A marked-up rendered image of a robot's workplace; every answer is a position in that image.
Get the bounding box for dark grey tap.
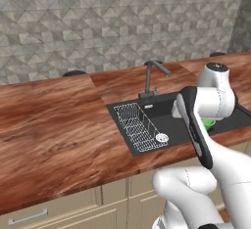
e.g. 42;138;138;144
137;60;173;101

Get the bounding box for round metal sink drain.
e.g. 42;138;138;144
155;132;170;144

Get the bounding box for narrow cream drawer front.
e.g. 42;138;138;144
100;177;129;208

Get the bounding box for silver drawer handle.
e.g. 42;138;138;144
8;206;49;227

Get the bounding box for black kitchen sink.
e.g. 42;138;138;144
106;90;251;158

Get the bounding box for black round object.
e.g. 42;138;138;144
61;69;88;78
209;51;227;58

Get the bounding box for green cup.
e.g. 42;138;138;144
202;117;218;133

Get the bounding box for wire dish rack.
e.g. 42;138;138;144
113;102;171;154

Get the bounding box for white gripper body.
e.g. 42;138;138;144
172;99;184;119

